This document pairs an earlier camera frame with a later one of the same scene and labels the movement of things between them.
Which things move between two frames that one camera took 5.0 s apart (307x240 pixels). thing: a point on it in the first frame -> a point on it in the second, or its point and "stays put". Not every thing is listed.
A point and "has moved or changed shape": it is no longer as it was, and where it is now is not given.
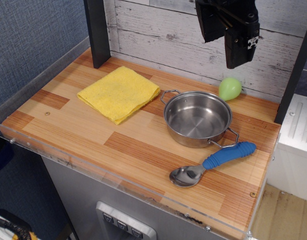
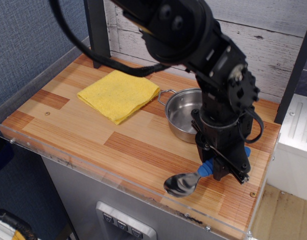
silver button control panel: x=114 y=224 stays put
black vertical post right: x=295 y=77 stays put
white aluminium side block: x=290 y=163 stays put
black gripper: x=238 y=21 -> x=227 y=143
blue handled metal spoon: x=187 y=176 has moved or changed shape
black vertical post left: x=97 y=28 stays put
